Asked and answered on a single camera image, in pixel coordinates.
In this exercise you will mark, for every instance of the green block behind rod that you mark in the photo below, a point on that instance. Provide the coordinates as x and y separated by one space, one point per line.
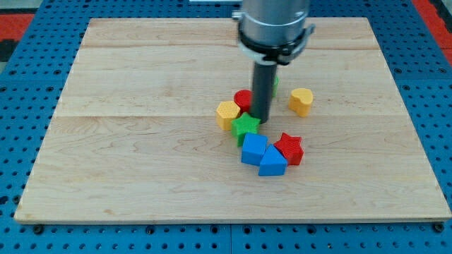
275 86

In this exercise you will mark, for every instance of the yellow hexagon block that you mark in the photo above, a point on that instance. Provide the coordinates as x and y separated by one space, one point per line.
225 113

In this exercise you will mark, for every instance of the wooden board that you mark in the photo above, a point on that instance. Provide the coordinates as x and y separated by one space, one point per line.
133 139

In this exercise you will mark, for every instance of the green star block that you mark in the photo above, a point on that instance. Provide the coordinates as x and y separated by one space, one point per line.
243 125

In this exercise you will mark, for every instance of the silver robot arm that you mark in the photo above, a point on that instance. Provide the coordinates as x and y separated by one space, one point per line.
272 34

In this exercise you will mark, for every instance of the red star block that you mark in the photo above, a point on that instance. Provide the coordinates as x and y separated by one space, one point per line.
291 148

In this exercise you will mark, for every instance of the blue cube block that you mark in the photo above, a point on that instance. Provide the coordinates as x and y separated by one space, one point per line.
253 148

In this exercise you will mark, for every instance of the yellow heart block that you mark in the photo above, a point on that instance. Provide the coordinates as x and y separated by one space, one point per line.
300 101

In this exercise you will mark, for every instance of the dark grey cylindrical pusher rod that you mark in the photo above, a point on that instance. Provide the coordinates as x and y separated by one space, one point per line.
262 90

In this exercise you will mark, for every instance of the blue triangle block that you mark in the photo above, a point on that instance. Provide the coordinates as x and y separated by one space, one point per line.
273 163

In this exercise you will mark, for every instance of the red cylinder block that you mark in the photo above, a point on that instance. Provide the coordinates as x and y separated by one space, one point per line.
242 99

